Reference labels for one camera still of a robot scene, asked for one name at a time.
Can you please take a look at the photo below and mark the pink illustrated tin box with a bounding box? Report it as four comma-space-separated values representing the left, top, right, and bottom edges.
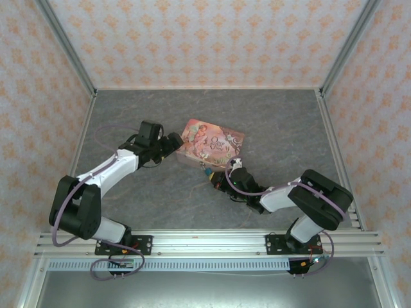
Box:
175, 118, 247, 170

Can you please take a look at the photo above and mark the grey metal sheet panel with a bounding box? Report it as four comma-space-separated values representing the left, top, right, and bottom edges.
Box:
30, 271, 385, 308

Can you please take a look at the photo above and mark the aluminium mounting rail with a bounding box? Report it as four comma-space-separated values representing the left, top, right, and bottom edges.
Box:
34, 228, 385, 258

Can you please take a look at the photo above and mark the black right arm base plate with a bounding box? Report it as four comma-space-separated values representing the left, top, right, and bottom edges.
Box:
265, 233, 322, 256

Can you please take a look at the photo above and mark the aluminium table edge rail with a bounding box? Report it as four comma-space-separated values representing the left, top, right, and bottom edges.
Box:
50, 91, 98, 232
316, 89, 367, 232

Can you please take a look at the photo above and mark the grey slotted cable duct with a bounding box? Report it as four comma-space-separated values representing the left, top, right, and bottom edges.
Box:
48, 259, 292, 272

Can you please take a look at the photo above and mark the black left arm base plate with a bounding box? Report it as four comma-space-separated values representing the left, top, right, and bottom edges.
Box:
94, 235, 153, 256

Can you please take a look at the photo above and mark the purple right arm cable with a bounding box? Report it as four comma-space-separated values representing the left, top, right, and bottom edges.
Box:
224, 157, 348, 277

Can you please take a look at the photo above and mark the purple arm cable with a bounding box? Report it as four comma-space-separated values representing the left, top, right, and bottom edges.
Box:
224, 157, 348, 277
51, 124, 145, 282

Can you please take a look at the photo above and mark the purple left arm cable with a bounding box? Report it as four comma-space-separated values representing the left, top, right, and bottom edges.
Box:
51, 124, 145, 282

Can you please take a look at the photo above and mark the aluminium frame post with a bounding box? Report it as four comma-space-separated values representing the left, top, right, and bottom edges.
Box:
34, 0, 98, 99
319, 0, 381, 97

